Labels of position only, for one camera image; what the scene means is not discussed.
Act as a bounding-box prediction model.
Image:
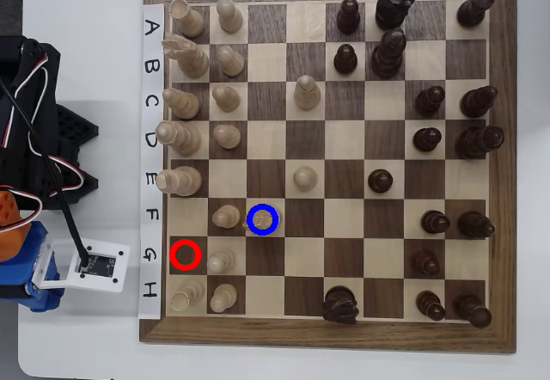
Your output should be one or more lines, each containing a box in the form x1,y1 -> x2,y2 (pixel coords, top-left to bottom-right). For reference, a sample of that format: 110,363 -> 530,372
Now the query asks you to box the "wooden chessboard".
139,0 -> 518,354

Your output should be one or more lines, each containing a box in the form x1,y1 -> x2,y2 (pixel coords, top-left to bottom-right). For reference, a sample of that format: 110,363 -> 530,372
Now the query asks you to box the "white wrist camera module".
32,238 -> 131,294

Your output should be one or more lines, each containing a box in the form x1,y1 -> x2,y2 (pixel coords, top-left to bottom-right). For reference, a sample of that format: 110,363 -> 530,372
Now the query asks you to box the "light wooden chess queen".
155,120 -> 203,157

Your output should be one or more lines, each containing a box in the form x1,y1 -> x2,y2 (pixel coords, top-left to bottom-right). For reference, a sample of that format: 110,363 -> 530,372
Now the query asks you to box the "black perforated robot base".
40,103 -> 101,211

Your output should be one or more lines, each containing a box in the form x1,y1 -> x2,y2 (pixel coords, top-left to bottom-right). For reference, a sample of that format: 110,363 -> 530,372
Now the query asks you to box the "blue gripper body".
0,220 -> 66,313

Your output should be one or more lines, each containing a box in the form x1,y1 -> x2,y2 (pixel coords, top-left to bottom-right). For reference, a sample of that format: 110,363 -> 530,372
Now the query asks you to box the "light wooden chess rook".
168,0 -> 206,40
168,279 -> 207,312

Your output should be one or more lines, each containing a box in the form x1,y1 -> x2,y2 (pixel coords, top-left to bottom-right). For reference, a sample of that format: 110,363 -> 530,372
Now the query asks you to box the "red white black servo cable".
0,188 -> 44,233
2,52 -> 52,149
26,108 -> 86,193

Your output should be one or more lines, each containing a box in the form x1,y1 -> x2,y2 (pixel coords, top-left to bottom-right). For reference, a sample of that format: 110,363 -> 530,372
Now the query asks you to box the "dark wooden chess rook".
455,0 -> 497,28
452,293 -> 493,328

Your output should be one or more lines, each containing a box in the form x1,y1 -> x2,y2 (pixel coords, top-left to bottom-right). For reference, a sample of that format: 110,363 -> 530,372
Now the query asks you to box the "dark wooden chess queen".
370,28 -> 408,80

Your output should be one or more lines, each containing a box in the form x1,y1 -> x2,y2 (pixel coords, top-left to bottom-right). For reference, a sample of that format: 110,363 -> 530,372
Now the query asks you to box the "light wooden chess knight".
161,32 -> 211,79
243,205 -> 280,237

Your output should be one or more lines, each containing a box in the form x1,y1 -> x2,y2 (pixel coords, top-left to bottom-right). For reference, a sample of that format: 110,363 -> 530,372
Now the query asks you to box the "black camera cable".
0,81 -> 92,274

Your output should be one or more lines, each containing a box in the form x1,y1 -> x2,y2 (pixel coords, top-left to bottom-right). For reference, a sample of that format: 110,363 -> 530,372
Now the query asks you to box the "light wooden chess king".
156,165 -> 203,197

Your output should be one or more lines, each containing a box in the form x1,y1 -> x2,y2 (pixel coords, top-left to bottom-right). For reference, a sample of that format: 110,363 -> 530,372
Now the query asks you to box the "dark wooden chess bishop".
459,85 -> 499,119
456,211 -> 496,239

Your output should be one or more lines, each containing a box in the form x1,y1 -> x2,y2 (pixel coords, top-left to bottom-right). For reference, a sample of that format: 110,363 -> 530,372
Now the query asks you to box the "light wooden chess bishop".
293,74 -> 322,112
162,87 -> 202,120

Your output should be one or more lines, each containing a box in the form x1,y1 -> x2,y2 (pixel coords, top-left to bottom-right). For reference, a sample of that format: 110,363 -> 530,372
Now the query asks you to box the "white paper letter strip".
140,3 -> 165,319

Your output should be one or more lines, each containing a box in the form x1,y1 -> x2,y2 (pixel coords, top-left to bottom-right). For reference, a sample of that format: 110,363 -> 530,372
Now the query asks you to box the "light wooden chess pawn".
214,44 -> 246,77
206,248 -> 237,275
211,84 -> 241,113
211,204 -> 242,229
216,0 -> 245,34
212,124 -> 242,150
293,166 -> 319,192
209,284 -> 238,314

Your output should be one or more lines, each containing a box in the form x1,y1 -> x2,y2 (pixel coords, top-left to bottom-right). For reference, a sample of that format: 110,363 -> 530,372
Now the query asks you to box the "dark wooden chess knight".
375,0 -> 417,32
322,285 -> 360,325

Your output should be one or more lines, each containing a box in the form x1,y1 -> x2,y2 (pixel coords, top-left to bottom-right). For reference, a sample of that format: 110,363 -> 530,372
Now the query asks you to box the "dark wooden chess pawn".
412,126 -> 443,153
333,43 -> 360,75
414,85 -> 447,118
367,169 -> 394,195
420,209 -> 451,235
415,290 -> 447,322
410,248 -> 443,277
335,0 -> 362,35

